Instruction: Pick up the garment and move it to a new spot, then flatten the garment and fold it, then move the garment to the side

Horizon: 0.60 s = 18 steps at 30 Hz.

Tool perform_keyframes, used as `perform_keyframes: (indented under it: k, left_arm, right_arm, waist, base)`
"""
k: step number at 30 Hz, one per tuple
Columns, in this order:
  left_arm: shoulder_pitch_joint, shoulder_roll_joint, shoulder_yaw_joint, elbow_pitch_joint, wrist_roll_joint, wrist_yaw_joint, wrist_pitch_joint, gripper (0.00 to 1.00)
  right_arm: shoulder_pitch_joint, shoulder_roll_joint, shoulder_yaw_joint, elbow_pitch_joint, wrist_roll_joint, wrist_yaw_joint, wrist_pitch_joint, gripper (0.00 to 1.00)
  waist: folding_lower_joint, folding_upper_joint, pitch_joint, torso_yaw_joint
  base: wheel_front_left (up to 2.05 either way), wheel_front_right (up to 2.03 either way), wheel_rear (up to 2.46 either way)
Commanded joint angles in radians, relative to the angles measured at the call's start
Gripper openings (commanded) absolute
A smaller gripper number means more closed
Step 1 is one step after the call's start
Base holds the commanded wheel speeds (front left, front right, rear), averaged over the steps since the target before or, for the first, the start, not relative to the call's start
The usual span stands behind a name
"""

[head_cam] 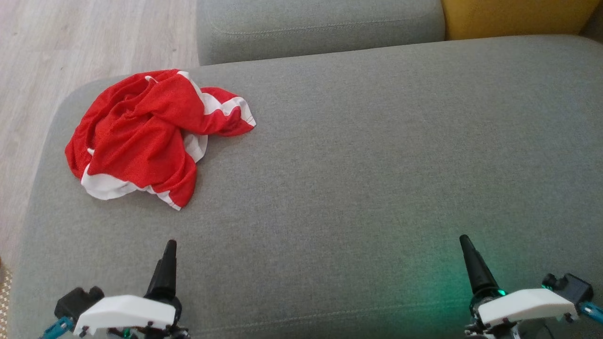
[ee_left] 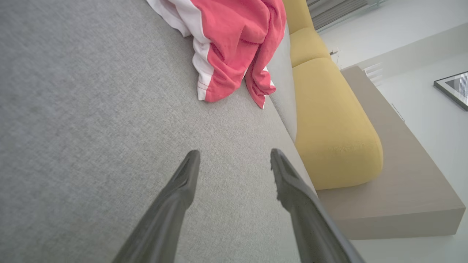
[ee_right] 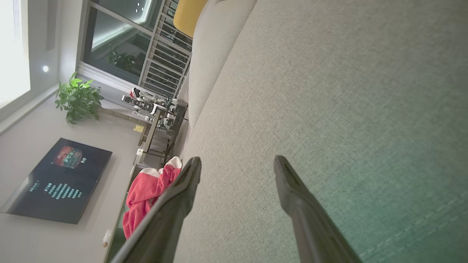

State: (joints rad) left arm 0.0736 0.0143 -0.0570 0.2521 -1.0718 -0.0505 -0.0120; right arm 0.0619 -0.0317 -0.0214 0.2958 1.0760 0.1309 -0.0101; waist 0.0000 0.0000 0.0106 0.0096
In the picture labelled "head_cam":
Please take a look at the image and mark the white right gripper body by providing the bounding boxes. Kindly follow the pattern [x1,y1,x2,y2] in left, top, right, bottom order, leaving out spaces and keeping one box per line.
[465,288,578,339]

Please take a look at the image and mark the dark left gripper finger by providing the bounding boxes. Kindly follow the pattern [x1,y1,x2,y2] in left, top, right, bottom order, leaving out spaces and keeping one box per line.
[144,240,182,302]

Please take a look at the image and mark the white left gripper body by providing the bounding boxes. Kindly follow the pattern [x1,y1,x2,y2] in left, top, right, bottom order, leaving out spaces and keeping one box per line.
[73,295,190,339]

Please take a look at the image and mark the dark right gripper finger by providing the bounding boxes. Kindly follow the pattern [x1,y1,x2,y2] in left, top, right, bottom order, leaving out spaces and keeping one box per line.
[459,234,500,302]

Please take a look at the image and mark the red shorts with white trim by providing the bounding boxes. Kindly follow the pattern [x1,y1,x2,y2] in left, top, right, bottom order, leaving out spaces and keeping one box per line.
[65,69,257,211]

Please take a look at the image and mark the beige woven rug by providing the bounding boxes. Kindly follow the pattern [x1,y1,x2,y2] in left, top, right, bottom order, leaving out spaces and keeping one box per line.
[0,257,13,339]

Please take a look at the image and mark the grey sofa seat cushion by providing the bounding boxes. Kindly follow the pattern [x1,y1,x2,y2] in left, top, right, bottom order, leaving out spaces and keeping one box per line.
[7,34,603,339]

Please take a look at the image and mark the yellow cushion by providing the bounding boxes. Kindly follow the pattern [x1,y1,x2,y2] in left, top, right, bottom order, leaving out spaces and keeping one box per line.
[440,0,601,41]

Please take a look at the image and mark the grey sofa back cushion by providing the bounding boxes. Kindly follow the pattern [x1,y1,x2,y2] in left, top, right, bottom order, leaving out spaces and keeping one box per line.
[196,0,446,66]

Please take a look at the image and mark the blue cable connector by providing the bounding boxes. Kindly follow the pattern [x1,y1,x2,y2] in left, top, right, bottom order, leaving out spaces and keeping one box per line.
[40,316,74,339]
[579,301,603,325]

